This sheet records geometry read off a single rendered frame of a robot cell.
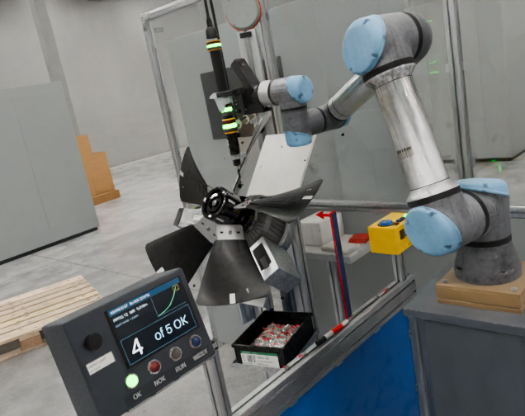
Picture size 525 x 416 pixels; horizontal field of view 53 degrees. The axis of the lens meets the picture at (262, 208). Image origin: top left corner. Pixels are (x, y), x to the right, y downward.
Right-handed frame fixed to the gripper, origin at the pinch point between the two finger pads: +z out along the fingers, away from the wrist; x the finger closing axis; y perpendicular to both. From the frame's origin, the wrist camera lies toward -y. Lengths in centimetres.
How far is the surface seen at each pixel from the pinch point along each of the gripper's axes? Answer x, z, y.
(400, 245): 23, -45, 55
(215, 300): -23, -7, 60
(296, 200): 1.5, -24.0, 34.7
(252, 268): -9, -11, 54
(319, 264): 70, 28, 90
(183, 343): -64, -46, 44
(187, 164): 6.5, 31.0, 24.1
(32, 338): 8, 255, 152
